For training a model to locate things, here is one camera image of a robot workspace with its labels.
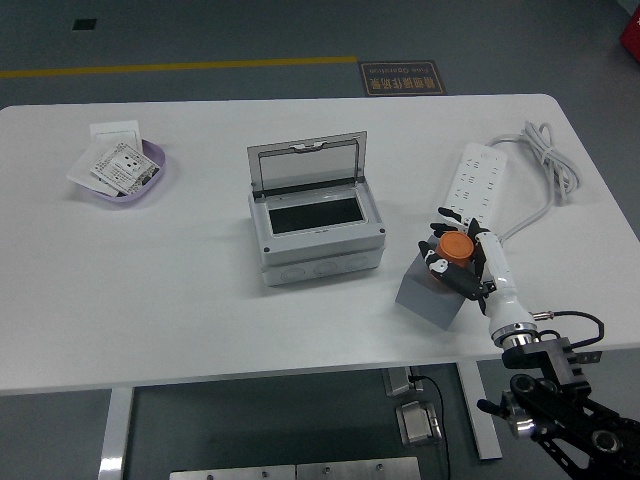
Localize grey junction box with lid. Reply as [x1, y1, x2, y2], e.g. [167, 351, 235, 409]
[246, 130, 387, 288]

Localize grey metal plate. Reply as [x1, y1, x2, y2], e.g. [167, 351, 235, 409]
[169, 464, 297, 480]
[295, 456, 421, 480]

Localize purple plastic tray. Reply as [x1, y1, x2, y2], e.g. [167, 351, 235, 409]
[74, 138, 167, 205]

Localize black floor cable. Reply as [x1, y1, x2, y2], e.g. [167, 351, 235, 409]
[409, 374, 451, 480]

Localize plain white switch plate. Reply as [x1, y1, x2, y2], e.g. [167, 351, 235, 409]
[89, 119, 144, 152]

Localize white flat packet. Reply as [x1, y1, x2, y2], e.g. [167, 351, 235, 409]
[66, 142, 121, 199]

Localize white table leg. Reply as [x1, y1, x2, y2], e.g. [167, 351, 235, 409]
[455, 360, 503, 462]
[97, 387, 135, 480]

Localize silver floor socket box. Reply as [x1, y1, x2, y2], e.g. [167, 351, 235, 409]
[395, 399, 444, 447]

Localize brown floor sign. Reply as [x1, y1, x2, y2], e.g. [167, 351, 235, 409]
[357, 60, 446, 97]

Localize white power strip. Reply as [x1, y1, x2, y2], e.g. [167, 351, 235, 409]
[446, 141, 509, 236]

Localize grey cube with round hole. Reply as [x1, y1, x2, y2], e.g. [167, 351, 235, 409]
[394, 244, 469, 331]

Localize silver metal bracket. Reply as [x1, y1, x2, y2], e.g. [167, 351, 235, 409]
[382, 367, 425, 398]

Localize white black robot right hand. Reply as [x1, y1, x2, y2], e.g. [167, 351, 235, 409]
[417, 206, 537, 346]

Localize red object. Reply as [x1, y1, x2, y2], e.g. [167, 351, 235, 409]
[619, 9, 640, 51]

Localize socket panel in printed pack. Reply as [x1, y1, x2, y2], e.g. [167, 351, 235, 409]
[89, 142, 162, 196]

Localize orange cylinder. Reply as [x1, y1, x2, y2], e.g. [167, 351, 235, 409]
[432, 230, 475, 270]

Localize white power cord with plug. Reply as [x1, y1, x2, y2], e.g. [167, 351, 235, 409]
[487, 119, 584, 242]

